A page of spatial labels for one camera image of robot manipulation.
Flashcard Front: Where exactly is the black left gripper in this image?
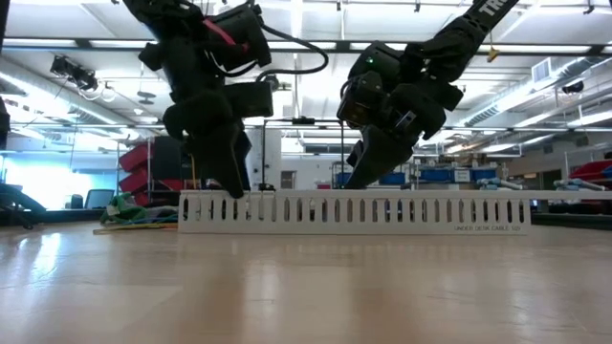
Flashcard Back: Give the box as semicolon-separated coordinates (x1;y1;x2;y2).
138;40;275;200

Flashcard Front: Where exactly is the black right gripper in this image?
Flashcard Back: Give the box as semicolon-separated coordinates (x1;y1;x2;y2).
336;70;465;190

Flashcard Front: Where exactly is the white slotted cable duct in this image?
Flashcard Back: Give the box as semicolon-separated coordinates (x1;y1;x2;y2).
177;189;533;236

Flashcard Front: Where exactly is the bundle of coloured wires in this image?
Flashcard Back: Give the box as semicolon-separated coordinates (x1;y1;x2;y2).
93;222;180;236

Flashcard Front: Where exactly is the white duct cover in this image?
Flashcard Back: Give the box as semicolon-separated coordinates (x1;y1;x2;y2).
274;189;612;201

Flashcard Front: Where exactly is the black monitor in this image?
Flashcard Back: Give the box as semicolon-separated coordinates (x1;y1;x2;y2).
153;135;192;181

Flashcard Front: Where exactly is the red storage bin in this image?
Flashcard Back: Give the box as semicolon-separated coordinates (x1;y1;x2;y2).
118;167;150;195
118;142;154;173

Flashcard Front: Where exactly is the white blue roll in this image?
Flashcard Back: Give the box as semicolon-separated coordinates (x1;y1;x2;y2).
476;177;525;191
553;178;600;192

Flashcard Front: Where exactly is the yellow hanging tag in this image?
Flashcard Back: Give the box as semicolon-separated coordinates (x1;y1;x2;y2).
486;28;501;64

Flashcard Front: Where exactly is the long strip light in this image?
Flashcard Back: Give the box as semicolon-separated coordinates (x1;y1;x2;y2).
348;41;594;54
88;39;339;51

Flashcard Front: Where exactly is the white air vent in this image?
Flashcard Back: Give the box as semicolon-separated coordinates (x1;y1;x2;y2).
531;56;555;85

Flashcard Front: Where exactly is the large red bin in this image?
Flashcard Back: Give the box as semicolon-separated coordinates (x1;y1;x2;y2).
568;160;612;181

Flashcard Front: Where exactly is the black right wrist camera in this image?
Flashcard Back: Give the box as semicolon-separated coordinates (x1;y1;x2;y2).
347;40;404;92

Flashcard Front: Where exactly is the black left camera cable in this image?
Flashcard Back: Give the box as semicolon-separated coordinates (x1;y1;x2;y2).
209;23;330;83

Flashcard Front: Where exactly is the red strap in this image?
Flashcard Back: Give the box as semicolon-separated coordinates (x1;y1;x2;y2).
203;17;251;53

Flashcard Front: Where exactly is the thick black hose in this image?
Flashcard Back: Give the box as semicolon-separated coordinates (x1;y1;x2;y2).
0;183;47;229

